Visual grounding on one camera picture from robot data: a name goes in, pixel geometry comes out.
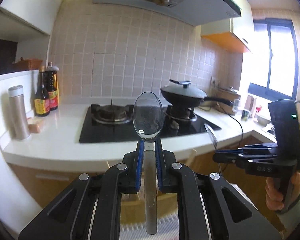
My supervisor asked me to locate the champagne thermos bottle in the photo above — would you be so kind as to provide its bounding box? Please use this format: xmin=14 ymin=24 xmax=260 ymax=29
xmin=8 ymin=85 xmax=30 ymax=140

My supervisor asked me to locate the black gas stove top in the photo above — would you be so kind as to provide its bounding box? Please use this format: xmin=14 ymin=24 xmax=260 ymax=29
xmin=79 ymin=105 xmax=221 ymax=144

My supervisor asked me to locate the striped woven table mat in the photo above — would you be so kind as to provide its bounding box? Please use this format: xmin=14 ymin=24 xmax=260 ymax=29
xmin=120 ymin=208 xmax=180 ymax=240

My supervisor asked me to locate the black power cable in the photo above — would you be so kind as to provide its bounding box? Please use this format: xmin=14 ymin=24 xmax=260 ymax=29
xmin=197 ymin=106 xmax=244 ymax=176

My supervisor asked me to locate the dark soy sauce bottle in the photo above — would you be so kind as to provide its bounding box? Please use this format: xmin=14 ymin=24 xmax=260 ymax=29
xmin=34 ymin=66 xmax=50 ymax=116

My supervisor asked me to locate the right hand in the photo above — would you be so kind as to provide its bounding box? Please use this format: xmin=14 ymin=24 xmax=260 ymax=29
xmin=264 ymin=172 xmax=300 ymax=212

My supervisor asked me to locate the grey sleeve right forearm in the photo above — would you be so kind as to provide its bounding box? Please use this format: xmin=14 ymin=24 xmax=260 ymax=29
xmin=277 ymin=194 xmax=300 ymax=239

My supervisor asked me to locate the small orange packet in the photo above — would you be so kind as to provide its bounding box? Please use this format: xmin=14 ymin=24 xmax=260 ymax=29
xmin=27 ymin=116 xmax=45 ymax=133

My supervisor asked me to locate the dark framed window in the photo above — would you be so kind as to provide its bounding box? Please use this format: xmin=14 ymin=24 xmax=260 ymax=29
xmin=248 ymin=18 xmax=299 ymax=101

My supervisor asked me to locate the black wok with lid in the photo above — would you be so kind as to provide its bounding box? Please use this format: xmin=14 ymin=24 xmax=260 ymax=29
xmin=160 ymin=79 xmax=234 ymax=108

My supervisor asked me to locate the green mug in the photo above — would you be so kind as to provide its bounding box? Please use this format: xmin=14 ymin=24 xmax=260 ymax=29
xmin=241 ymin=109 xmax=251 ymax=121

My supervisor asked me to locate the large dark sauce bottle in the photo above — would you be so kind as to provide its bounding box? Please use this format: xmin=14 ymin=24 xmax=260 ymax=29
xmin=45 ymin=62 xmax=59 ymax=111

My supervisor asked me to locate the orange upper wall cabinet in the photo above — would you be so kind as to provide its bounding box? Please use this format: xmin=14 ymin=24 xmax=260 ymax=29
xmin=201 ymin=0 xmax=254 ymax=53

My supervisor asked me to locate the beige rice cooker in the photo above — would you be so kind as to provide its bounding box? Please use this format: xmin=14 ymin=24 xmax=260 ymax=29
xmin=213 ymin=87 xmax=242 ymax=113

